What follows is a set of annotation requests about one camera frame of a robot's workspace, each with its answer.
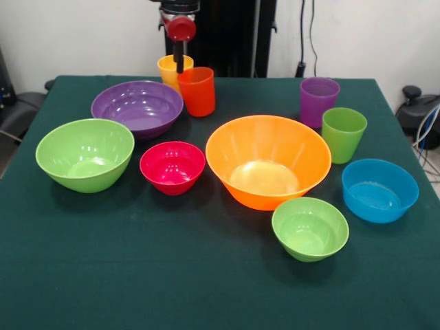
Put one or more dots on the pink bowl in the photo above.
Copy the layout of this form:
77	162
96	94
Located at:
172	172

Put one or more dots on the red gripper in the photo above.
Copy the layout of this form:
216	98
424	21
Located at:
183	29

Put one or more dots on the small green bowl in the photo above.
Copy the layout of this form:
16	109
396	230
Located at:
309	237

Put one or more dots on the large green bowl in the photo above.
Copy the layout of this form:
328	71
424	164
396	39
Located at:
82	172

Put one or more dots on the dark green tablecloth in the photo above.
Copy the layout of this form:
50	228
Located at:
137	275

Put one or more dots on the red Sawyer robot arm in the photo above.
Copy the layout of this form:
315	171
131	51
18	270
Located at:
180	5

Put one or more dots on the orange cup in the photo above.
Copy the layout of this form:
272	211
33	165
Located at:
199	99

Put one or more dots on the green cup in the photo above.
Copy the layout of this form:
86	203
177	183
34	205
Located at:
343	144

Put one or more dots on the large orange bowl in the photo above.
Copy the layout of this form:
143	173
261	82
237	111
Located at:
264	192

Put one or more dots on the black stand frame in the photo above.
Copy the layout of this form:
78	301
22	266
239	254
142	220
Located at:
5	93

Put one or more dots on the purple cup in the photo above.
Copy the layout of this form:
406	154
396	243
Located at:
316	103

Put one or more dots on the blue bowl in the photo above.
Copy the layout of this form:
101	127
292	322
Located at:
378	203

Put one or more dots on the black robot column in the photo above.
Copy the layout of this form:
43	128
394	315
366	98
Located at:
240	41

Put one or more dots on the yellow cup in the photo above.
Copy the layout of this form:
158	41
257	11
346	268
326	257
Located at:
176	88
166	72

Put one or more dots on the purple bowl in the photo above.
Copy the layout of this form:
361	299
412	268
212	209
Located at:
135	110

